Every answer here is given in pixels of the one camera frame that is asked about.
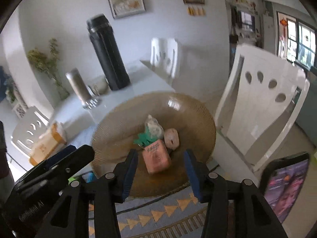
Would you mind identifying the clear correction tape dispenser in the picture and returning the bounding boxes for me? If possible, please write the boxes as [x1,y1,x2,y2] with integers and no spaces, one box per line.
[144,114,164,139]

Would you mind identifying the orange white tissue pack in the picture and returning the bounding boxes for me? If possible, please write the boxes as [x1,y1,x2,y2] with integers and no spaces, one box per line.
[29,121,67,166]

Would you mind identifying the teal sofa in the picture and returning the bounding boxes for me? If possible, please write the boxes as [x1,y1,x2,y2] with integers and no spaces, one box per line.
[296,79,317,142]

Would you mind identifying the pink snack packet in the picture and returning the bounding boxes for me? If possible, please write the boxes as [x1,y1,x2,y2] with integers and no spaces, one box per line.
[134,126,172,175]

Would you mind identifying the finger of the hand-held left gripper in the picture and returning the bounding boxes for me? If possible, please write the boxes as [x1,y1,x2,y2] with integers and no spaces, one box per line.
[16,144,95,194]
[47,146,77,166]

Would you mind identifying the patterned blue woven tablecloth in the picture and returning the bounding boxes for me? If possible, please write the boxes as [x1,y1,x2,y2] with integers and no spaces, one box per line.
[67,123,238,238]

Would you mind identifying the large black thermos flask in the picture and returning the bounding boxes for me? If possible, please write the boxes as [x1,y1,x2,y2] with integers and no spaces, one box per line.
[86,13,131,91]

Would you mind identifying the white carved shelf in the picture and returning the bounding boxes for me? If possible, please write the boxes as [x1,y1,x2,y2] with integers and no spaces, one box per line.
[10,84,30,118]

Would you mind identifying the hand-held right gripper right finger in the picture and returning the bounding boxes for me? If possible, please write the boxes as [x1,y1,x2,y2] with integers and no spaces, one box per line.
[183,149,289,238]

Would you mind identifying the person's dark clothing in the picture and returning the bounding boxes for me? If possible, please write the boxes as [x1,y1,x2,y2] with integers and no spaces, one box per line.
[0,120,14,181]

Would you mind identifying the white dining chair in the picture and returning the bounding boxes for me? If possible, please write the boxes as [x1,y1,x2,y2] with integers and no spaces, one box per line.
[214,43,310,173]
[10,105,51,154]
[140,38,182,80]

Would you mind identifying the yellow green flower bunch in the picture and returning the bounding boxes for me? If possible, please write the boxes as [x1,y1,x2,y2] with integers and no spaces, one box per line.
[27,38,61,87]

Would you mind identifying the clear glass vase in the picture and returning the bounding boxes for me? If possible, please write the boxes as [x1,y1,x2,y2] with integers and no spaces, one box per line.
[53,79,70,101]

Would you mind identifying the blue white artificial flowers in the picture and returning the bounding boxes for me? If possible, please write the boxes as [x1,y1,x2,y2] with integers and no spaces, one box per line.
[0,66,16,102]

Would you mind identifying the dark framed window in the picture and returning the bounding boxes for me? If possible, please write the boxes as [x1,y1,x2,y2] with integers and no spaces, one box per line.
[276,11,317,70]

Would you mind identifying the brown ribbed bowl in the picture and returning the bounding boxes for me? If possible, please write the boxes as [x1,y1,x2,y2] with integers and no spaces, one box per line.
[90,92,217,199]

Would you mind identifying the silver thermos bottle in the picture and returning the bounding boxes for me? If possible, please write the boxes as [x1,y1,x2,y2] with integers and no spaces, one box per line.
[66,68,93,103]

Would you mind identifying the yellow hanging tassels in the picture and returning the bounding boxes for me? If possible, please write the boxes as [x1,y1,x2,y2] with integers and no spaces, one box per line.
[187,6,206,16]

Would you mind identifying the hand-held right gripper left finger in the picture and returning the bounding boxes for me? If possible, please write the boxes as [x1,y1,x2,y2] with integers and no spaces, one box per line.
[37,149,139,238]

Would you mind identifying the grey glass cup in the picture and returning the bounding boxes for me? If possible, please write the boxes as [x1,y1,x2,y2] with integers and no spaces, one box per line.
[92,78,109,96]

